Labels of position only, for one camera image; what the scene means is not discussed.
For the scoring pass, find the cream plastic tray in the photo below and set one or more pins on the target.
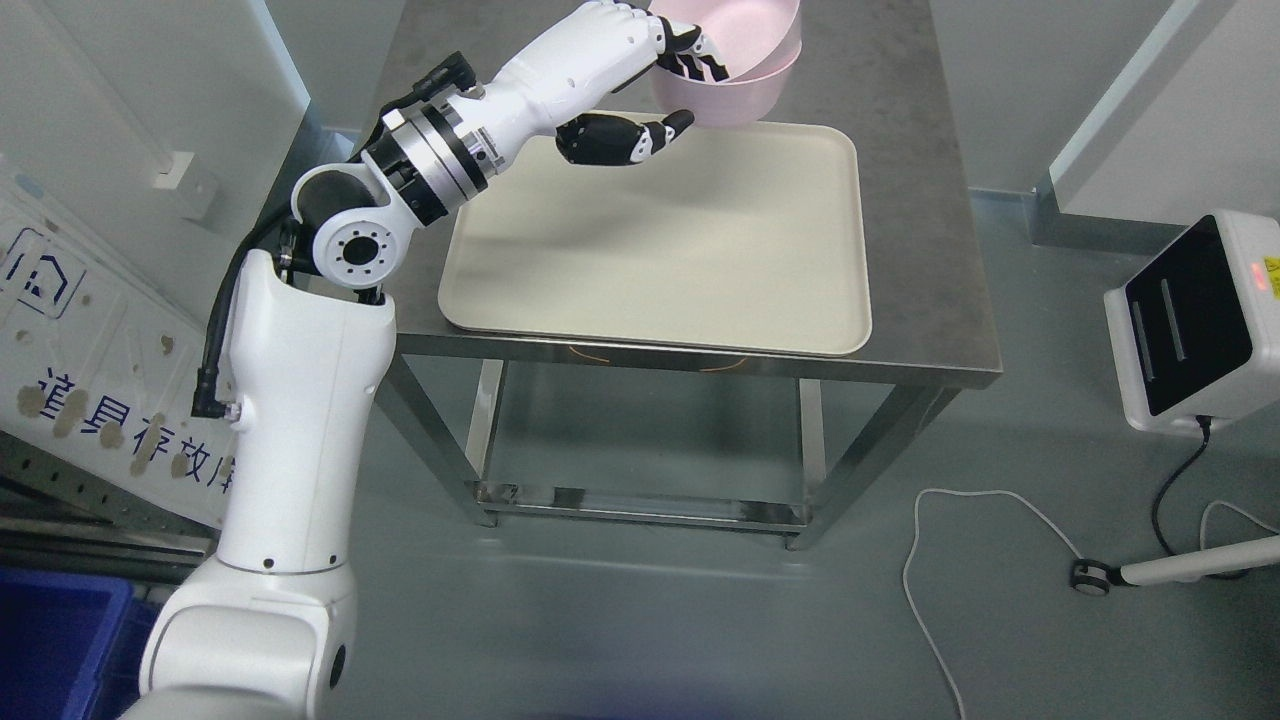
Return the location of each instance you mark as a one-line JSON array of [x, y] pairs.
[[747, 239]]

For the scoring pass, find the white robotic hand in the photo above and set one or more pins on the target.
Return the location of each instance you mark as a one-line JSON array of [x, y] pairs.
[[552, 83]]

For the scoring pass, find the white sign board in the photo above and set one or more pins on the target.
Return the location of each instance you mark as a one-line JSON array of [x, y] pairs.
[[97, 369]]

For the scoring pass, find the white stand leg with caster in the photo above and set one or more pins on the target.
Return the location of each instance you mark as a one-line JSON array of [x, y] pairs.
[[1094, 577]]

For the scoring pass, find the white wall socket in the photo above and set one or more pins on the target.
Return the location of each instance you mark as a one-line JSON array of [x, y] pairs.
[[188, 190]]

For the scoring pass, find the pink bowl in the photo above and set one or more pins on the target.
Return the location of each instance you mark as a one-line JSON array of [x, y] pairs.
[[753, 38], [726, 104]]

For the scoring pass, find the metal shelf rack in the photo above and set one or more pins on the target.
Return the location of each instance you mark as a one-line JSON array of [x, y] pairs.
[[58, 517]]

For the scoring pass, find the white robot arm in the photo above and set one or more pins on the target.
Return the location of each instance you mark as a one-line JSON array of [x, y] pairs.
[[301, 335]]

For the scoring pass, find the white black box device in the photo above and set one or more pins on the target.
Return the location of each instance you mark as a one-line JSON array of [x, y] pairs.
[[1195, 333]]

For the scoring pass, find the stainless steel table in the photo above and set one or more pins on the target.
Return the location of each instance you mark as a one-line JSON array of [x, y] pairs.
[[879, 76]]

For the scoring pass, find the blue plastic bin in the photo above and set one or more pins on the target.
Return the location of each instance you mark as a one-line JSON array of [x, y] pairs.
[[71, 644]]

